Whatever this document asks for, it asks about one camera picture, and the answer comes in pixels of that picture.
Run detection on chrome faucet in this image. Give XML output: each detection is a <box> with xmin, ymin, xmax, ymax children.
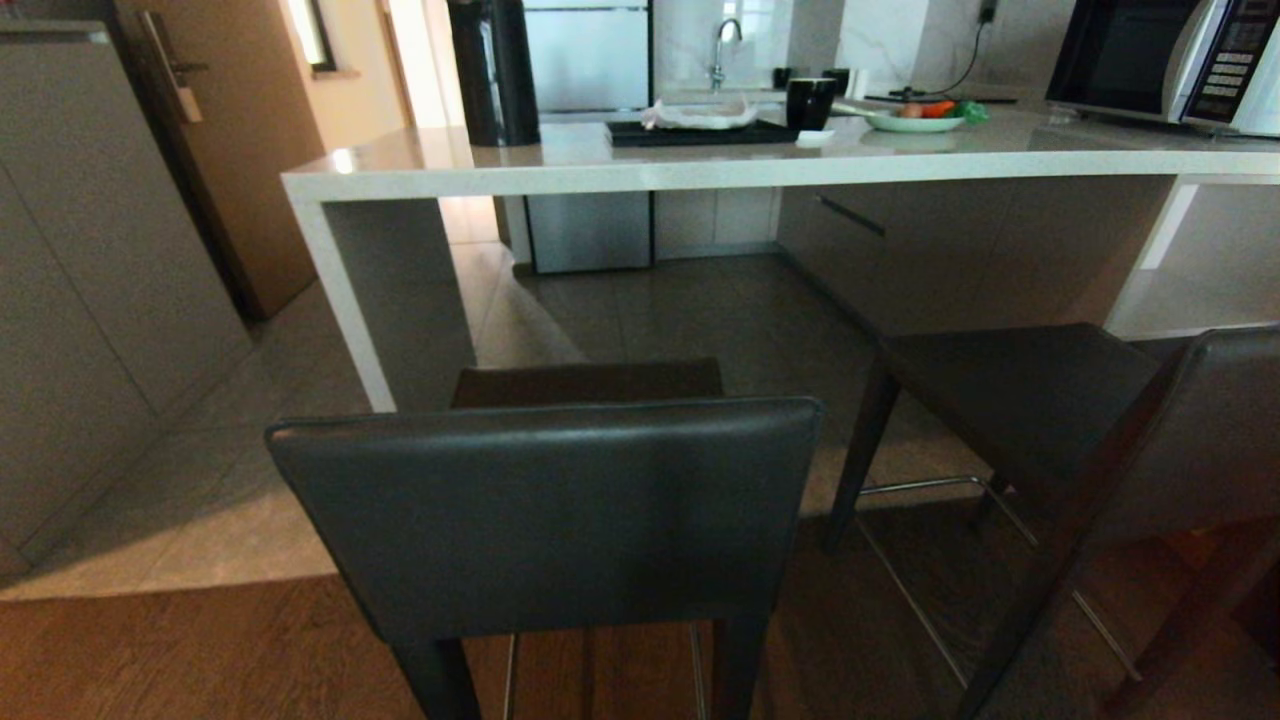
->
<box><xmin>709</xmin><ymin>18</ymin><xmax>744</xmax><ymax>92</ymax></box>

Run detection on black cable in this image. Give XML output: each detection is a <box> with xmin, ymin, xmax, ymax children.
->
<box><xmin>887</xmin><ymin>0</ymin><xmax>998</xmax><ymax>99</ymax></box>

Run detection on tall black appliance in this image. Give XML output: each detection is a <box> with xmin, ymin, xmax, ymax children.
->
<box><xmin>446</xmin><ymin>0</ymin><xmax>542</xmax><ymax>148</ymax></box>

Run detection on metal door handle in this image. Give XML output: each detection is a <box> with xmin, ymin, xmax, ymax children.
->
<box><xmin>136</xmin><ymin>10</ymin><xmax>211</xmax><ymax>125</ymax></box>

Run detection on brown wooden door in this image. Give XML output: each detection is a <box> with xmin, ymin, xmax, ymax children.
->
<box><xmin>112</xmin><ymin>0</ymin><xmax>411</xmax><ymax>322</ymax></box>

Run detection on white kitchen counter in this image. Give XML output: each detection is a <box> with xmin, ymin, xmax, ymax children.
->
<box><xmin>281</xmin><ymin>96</ymin><xmax>1280</xmax><ymax>414</ymax></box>

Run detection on dark leather bar stool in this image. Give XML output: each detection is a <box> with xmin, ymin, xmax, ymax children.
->
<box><xmin>265</xmin><ymin>358</ymin><xmax>826</xmax><ymax>720</ymax></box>
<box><xmin>823</xmin><ymin>322</ymin><xmax>1280</xmax><ymax>720</ymax></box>

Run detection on black mug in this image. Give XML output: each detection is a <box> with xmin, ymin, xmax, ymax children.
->
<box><xmin>785</xmin><ymin>77</ymin><xmax>838</xmax><ymax>132</ymax></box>

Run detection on grey cabinet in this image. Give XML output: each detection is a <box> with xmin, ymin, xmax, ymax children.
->
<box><xmin>0</xmin><ymin>20</ymin><xmax>254</xmax><ymax>581</ymax></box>

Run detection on pale green plate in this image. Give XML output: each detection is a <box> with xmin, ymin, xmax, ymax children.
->
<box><xmin>865</xmin><ymin>110</ymin><xmax>967</xmax><ymax>134</ymax></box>

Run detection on white crumpled cloth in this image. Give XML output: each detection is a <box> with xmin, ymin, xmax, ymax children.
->
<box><xmin>641</xmin><ymin>96</ymin><xmax>759</xmax><ymax>131</ymax></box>

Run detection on black tray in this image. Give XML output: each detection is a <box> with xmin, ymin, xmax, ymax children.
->
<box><xmin>605</xmin><ymin>119</ymin><xmax>800</xmax><ymax>148</ymax></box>

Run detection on silver microwave oven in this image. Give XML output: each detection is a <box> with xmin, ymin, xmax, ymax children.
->
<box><xmin>1045</xmin><ymin>0</ymin><xmax>1280</xmax><ymax>138</ymax></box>

